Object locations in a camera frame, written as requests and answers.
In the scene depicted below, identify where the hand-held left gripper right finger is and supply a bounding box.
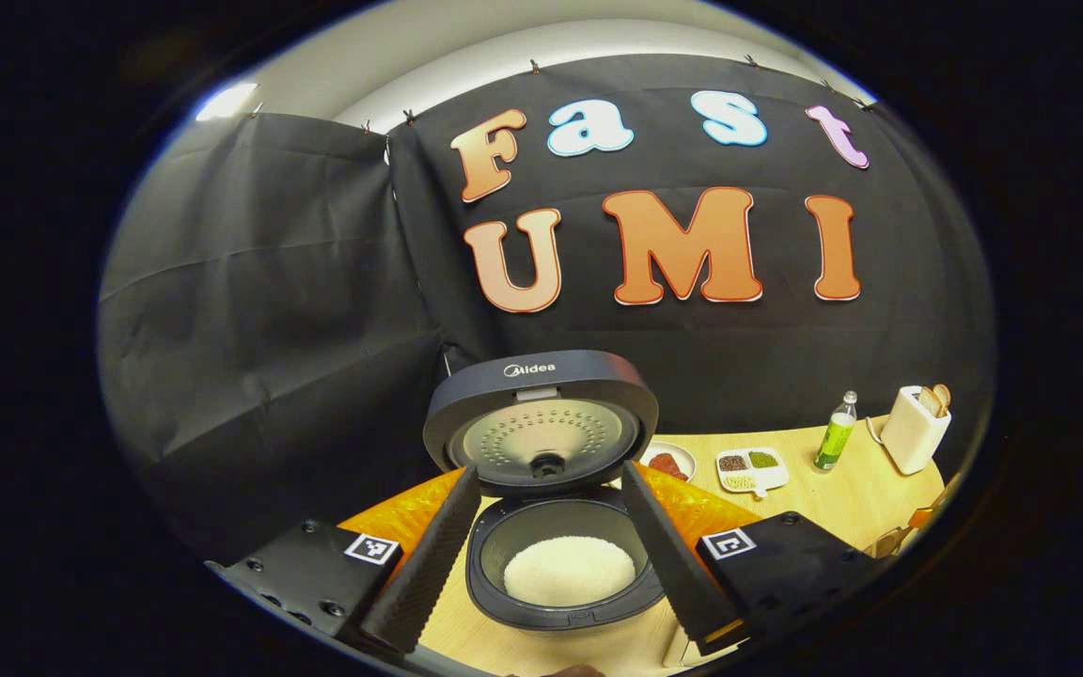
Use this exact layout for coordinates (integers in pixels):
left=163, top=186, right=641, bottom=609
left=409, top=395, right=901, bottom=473
left=619, top=460, right=881, bottom=657

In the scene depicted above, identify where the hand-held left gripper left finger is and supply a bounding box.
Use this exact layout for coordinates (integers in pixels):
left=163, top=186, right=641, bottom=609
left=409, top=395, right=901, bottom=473
left=206, top=465, right=483, bottom=659

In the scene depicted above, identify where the white rice heap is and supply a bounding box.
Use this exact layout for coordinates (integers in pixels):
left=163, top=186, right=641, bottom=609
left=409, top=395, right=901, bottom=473
left=504, top=536, right=637, bottom=608

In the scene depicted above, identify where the dark grey rice cooker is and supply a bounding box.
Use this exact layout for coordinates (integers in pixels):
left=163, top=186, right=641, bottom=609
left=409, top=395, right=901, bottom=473
left=422, top=350, right=667, bottom=631

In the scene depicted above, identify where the white toaster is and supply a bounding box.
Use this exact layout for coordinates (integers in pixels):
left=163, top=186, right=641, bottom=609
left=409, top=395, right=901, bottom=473
left=880, top=384, right=953, bottom=476

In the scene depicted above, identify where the white plate with red meat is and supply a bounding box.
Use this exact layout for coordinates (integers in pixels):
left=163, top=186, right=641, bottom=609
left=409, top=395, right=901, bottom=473
left=640, top=441, right=698, bottom=483

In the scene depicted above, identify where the green label drink bottle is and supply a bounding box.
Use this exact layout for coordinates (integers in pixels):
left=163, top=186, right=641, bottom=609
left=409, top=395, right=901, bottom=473
left=813, top=391, right=858, bottom=473

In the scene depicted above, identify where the white divided dish with beans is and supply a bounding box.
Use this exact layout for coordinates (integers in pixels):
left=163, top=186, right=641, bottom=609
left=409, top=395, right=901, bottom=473
left=715, top=447, right=790, bottom=499

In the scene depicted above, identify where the black backdrop cloth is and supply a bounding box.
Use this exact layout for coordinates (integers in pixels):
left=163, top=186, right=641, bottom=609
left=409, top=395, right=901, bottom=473
left=98, top=52, right=996, bottom=565

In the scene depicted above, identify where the ceiling light panel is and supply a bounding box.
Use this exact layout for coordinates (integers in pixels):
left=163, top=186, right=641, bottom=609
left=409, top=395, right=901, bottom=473
left=196, top=83, right=259, bottom=121

